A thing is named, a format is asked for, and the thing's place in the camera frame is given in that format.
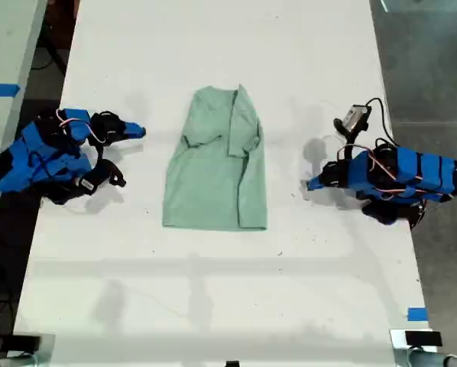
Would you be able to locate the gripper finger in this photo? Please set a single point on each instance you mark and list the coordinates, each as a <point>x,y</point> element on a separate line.
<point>335,169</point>
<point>115,123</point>
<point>114,136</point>
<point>333,182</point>

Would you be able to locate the pale green T-shirt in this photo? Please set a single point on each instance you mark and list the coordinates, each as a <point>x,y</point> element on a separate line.
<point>213,183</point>

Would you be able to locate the blue and black robot arm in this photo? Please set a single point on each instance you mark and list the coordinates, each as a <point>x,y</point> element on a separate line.
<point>41,153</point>
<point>423,172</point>

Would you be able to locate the long blue tape strip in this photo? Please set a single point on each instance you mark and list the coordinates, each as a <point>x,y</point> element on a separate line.
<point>1,89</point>

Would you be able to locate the pale side table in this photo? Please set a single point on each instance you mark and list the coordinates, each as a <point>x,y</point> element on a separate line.
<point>7,46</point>

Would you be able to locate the short blue tape strip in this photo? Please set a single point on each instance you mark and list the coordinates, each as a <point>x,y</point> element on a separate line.
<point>417,314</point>

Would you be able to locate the small black box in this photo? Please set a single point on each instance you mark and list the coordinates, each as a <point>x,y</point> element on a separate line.
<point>423,339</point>
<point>26,342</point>

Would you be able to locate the black camera box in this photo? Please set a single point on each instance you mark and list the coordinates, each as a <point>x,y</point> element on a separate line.
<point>356,114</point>
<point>93,181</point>

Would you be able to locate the white table clamp bracket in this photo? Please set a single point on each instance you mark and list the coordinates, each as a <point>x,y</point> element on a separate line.
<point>397,339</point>

